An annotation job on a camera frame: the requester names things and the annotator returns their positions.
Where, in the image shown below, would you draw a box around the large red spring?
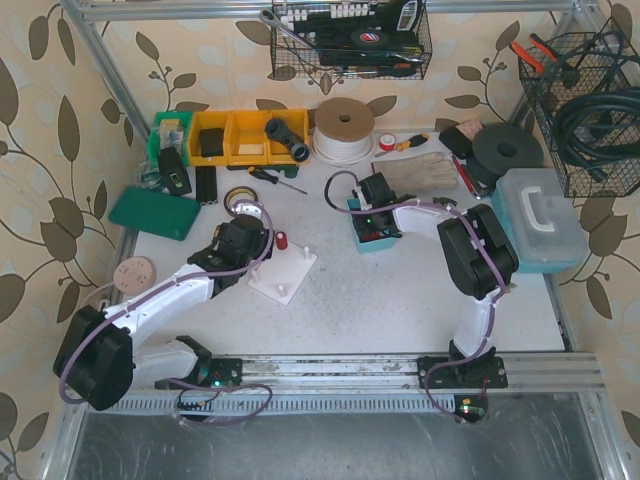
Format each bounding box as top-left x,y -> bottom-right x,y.
275,231 -> 289,251

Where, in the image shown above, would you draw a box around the brown tape roll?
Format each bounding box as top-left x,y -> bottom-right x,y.
223,186 -> 258,216

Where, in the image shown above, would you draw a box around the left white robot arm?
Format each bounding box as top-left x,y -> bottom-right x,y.
53,200 -> 275,411

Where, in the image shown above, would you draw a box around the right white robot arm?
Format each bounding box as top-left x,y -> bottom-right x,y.
323,170 -> 519,374

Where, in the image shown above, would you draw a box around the red springs in tray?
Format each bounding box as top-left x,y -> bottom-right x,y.
361,231 -> 391,242

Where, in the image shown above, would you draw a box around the red white tape roll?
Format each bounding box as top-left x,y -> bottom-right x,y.
378,133 -> 396,152

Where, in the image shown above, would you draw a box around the blue plastic tray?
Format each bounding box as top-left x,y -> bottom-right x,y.
351,211 -> 402,254

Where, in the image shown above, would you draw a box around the beige work glove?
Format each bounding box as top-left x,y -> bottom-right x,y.
372,152 -> 459,193

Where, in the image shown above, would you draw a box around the black ribbed bar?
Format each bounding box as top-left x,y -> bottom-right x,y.
195,166 -> 218,206

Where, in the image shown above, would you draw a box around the black pipe fitting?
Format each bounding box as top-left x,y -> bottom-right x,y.
265,118 -> 310,163

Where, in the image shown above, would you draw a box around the green plastic case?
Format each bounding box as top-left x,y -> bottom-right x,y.
108,186 -> 201,241

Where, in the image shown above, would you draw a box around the black sanding block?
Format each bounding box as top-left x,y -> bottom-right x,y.
439,119 -> 483,159

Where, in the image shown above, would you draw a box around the black battery charger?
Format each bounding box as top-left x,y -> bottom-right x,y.
157,147 -> 192,196

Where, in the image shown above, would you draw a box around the yellow parts bin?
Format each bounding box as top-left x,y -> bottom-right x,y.
186,109 -> 310,167

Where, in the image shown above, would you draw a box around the black block in bin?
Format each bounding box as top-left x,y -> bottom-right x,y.
199,128 -> 224,157

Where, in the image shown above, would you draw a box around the round sanding disc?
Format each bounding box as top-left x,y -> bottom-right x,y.
113,256 -> 156,296

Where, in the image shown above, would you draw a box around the black rubber disc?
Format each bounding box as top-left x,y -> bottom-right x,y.
467,123 -> 544,188

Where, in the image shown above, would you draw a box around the green parts bin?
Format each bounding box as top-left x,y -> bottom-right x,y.
147,112 -> 193,165

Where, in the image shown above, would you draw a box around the translucent teal storage box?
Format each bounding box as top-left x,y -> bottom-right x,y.
491,168 -> 589,274

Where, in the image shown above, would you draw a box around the white peg base plate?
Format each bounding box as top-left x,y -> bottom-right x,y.
248,243 -> 317,305

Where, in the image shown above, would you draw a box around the white cable spool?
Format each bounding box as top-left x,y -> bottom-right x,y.
312,97 -> 375,167

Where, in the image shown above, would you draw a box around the red handled tool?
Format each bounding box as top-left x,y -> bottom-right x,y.
451,154 -> 492,200

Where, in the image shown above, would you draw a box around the top wire basket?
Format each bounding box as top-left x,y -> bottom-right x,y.
259,1 -> 432,85

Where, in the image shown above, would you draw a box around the wire basket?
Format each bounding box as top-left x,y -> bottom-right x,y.
517,30 -> 639,198
259,1 -> 432,85

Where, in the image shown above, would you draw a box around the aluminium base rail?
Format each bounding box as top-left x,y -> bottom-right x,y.
101,353 -> 605,418

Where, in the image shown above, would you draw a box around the orange handled pliers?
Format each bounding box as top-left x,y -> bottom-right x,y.
509,33 -> 559,75

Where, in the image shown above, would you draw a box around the right wire basket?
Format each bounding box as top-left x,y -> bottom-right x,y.
517,30 -> 639,198

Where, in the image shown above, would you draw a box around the coiled black hose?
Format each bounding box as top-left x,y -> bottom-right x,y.
553,29 -> 640,171

